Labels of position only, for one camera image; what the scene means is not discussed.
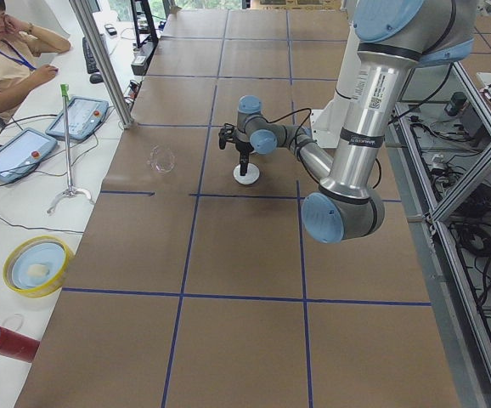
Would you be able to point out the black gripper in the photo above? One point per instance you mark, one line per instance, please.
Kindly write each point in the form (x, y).
(242, 149)

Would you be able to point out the white round cup lid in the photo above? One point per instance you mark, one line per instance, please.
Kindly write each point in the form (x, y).
(251, 176)

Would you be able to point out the clear glass funnel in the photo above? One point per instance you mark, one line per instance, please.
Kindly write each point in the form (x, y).
(161, 159)

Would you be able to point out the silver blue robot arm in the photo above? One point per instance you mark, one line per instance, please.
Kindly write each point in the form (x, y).
(393, 38)

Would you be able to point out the brown paper table cover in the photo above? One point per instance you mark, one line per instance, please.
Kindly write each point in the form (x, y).
(190, 290)

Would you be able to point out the far blue teach pendant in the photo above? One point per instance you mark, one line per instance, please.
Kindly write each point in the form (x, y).
(84, 115)

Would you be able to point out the blue teach pendant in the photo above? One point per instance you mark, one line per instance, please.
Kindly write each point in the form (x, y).
(25, 151)
(84, 115)

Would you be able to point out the black computer mouse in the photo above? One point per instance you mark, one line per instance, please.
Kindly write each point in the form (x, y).
(96, 78)

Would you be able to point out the metal stand with green clip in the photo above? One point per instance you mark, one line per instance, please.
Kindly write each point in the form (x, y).
(71, 190)

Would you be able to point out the black keyboard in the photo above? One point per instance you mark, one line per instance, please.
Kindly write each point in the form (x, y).
(90, 62)

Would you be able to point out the black power adapter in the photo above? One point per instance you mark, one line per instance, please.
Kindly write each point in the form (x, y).
(456, 102)

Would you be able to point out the near blue teach pendant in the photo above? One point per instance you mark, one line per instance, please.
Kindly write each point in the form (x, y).
(25, 151)

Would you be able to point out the yellow rimmed blue bowl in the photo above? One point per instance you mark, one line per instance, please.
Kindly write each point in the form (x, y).
(37, 267)

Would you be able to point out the seated person beige shirt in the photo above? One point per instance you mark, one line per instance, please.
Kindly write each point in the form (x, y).
(21, 42)

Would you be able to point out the red cylindrical tube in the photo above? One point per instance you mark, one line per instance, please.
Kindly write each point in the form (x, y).
(17, 346)

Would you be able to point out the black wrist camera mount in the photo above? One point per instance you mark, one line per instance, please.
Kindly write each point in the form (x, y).
(226, 135)

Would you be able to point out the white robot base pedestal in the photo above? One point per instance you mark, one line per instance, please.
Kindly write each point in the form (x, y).
(327, 123)

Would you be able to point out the aluminium frame post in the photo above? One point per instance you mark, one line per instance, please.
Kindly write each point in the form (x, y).
(90, 31)

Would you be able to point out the aluminium frame rail structure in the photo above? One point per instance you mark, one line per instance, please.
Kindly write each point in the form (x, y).
(443, 165)

